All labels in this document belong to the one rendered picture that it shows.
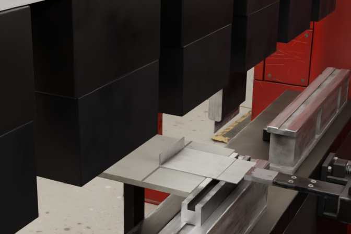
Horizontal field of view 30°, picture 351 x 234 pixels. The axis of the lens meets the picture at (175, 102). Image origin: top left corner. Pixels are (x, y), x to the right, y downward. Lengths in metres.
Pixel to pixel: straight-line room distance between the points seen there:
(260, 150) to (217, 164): 0.41
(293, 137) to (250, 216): 0.27
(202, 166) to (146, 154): 0.10
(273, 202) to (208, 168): 0.23
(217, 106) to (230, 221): 0.18
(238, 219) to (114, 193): 2.17
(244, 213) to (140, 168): 0.18
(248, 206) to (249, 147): 0.39
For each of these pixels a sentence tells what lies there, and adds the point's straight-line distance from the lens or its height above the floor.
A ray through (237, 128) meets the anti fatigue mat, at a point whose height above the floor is 0.02.
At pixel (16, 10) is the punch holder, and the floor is 1.34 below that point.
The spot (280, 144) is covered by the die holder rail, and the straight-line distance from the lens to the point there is 1.32.
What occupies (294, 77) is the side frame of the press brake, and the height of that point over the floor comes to 0.91.
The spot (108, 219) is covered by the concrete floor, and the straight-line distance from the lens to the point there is 2.95.
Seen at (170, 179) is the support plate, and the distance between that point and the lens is 0.99.
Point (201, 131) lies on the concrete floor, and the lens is 3.94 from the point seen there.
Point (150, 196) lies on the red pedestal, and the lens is 3.08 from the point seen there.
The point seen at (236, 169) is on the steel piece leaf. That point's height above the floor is 1.00.
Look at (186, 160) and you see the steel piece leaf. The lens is 1.05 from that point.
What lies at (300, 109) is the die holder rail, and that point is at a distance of 1.42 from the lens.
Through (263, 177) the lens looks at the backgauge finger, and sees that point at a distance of 1.00.
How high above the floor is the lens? 1.42
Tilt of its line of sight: 19 degrees down
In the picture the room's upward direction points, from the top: 1 degrees clockwise
